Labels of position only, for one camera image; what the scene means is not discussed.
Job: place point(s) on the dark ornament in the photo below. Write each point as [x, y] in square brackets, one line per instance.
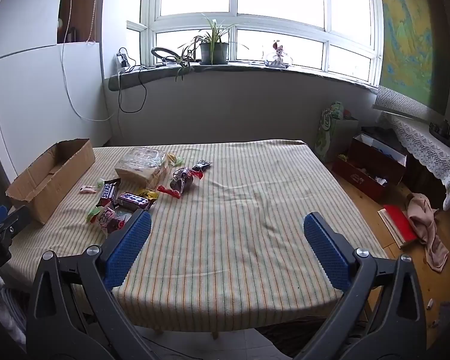
[441, 131]

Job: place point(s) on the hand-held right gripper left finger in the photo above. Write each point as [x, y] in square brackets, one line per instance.
[129, 247]

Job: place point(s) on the red book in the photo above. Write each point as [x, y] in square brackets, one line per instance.
[401, 223]

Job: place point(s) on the power adapter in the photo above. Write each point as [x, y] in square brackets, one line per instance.
[122, 59]

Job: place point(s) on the white cabinet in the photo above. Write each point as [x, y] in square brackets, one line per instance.
[33, 93]

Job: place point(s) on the small figurine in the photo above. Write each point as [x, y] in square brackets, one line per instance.
[276, 58]

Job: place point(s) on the yellow blue wall painting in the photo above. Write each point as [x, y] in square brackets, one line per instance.
[408, 45]

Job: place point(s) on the beige pink cloth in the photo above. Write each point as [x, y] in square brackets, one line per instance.
[425, 225]

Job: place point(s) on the cardboard box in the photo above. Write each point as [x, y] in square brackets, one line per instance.
[41, 202]

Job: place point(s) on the yellow snack packet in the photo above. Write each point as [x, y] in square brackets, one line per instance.
[150, 194]

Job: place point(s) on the potted spider plant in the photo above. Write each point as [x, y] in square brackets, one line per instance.
[213, 53]

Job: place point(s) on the clear dark red snack packet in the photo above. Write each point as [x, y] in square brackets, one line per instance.
[182, 180]

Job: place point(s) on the white framed window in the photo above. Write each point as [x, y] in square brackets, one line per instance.
[232, 18]

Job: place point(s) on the red patterned snack packet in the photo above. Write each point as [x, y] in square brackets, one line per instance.
[108, 222]

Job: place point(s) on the brown chocolate bar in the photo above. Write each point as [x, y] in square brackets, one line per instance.
[108, 192]

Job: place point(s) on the blue jelly cup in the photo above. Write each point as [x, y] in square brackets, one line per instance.
[171, 157]

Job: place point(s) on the dark red box lid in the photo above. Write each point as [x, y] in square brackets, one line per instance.
[356, 176]

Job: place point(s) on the white lace cloth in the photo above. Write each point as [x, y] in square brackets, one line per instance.
[423, 142]

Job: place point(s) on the green gift bag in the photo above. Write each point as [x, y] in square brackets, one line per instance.
[328, 135]

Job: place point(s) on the striped tablecloth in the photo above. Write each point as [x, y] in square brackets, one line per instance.
[228, 232]

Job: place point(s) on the open dark red box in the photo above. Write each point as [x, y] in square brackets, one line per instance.
[392, 165]

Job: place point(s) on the black snack packet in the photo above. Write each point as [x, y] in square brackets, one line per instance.
[202, 165]

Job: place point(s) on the green candy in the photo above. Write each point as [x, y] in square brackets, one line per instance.
[99, 184]
[94, 213]

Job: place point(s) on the grey stone window sill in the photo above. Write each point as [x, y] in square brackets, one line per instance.
[247, 68]

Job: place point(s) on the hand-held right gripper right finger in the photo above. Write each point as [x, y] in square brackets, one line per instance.
[328, 249]

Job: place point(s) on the pink snack packet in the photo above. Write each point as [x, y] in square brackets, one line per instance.
[87, 189]

